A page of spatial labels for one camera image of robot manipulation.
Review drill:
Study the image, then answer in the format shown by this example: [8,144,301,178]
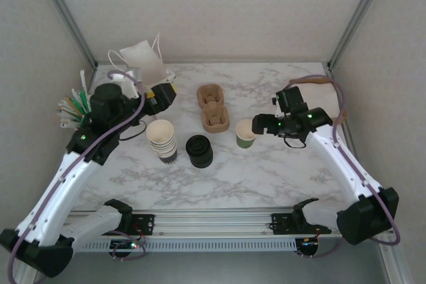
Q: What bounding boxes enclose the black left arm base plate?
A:
[131,213,156,235]

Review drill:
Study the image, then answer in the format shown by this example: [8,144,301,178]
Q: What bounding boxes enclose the brown wooden stirrer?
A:
[65,97,83,118]

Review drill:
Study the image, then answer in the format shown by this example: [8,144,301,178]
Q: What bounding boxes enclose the aluminium frame post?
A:
[325,0,393,72]
[31,0,99,72]

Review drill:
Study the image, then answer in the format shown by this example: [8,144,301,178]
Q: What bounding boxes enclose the black controller board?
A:
[111,239,139,252]
[301,237,320,254]

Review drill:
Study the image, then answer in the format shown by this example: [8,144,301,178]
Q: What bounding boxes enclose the stack of paper cups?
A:
[146,119,179,166]

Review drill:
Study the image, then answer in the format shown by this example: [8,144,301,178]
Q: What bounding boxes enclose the white slotted cable duct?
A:
[81,239,297,252]

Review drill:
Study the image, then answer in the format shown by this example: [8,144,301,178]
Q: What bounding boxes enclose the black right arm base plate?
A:
[271,212,300,235]

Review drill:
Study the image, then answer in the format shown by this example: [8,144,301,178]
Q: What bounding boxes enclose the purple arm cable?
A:
[6,69,149,281]
[288,74,402,260]

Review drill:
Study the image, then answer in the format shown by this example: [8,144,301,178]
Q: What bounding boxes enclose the white patterned paper bag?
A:
[108,33,176,88]

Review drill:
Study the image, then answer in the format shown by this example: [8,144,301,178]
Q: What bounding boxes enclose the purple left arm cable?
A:
[6,69,149,281]

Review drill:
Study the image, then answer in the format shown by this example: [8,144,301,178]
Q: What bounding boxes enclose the stack of black lids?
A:
[185,134,214,168]

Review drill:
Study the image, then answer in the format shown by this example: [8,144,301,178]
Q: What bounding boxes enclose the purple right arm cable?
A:
[288,74,402,260]

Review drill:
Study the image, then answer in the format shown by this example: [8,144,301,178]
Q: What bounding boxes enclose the long white wrapped straw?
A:
[79,69,89,95]

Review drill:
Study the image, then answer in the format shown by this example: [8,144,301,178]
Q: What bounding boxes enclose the green paper cup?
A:
[235,118,258,149]

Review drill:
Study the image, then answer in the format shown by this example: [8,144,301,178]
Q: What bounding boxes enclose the aluminium mounting rail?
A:
[66,210,343,239]

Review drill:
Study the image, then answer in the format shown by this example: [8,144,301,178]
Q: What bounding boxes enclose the stack of white napkins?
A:
[297,81,343,119]

